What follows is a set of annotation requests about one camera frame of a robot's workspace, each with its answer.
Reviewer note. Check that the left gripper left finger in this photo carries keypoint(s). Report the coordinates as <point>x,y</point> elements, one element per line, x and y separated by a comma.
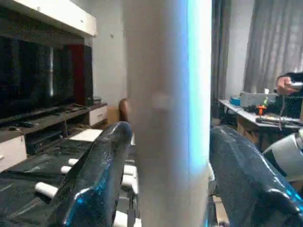
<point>94,179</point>

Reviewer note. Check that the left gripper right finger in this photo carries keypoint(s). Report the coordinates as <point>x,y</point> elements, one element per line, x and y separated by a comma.
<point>251,189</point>

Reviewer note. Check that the white plastic table leg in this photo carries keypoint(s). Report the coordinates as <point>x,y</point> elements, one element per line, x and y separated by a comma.
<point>46,190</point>
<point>165,94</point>
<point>68,169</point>
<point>130,168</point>

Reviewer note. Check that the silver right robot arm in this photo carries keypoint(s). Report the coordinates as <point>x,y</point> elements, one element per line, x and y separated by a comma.
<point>289,153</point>

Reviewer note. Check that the cluttered desk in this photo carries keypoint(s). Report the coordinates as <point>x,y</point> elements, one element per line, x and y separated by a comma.
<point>255,116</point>

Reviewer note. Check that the black mat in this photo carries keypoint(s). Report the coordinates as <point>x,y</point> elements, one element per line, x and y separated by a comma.
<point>19,208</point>

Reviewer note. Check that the person in black clothes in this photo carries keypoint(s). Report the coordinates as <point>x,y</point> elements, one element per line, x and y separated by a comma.
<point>291,82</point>

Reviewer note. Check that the black television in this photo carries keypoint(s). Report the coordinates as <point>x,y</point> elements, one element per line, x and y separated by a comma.
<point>28,78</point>

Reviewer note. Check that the white wall shelf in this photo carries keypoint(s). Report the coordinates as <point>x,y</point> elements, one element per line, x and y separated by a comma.
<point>52,12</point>

